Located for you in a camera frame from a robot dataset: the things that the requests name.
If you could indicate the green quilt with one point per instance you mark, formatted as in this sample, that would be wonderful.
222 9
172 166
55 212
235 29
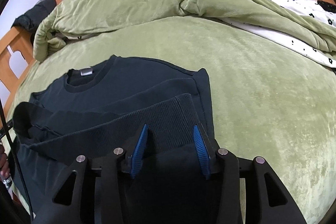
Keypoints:
81 19

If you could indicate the black jacket on headboard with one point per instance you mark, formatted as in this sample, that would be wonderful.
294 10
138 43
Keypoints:
31 19

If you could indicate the green plush bed sheet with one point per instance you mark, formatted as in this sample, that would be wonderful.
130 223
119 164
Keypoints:
267 100

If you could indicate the dark navy sweatshirt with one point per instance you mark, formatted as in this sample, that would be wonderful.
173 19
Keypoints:
71 144

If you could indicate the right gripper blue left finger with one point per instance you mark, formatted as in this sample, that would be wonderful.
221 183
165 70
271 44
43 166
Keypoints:
135 149

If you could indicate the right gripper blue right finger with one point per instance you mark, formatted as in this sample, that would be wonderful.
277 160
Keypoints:
206 148

